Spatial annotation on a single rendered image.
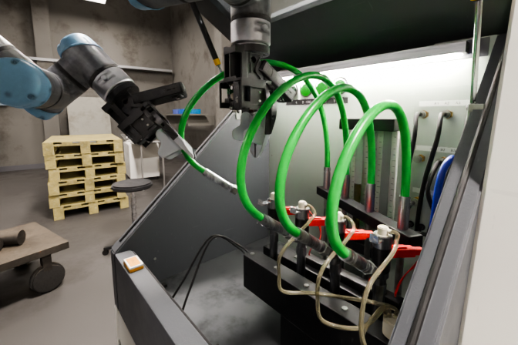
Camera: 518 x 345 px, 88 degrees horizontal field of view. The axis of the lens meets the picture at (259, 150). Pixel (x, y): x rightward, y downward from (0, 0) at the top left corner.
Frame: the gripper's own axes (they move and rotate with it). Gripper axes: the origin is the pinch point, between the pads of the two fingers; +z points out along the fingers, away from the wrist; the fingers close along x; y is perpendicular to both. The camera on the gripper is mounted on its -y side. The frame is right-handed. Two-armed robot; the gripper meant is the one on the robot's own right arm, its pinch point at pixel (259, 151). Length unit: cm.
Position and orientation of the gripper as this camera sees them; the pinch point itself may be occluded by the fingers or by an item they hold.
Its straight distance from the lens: 55.1
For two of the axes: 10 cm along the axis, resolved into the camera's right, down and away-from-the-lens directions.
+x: 6.6, 1.0, -7.4
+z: 0.0, 9.9, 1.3
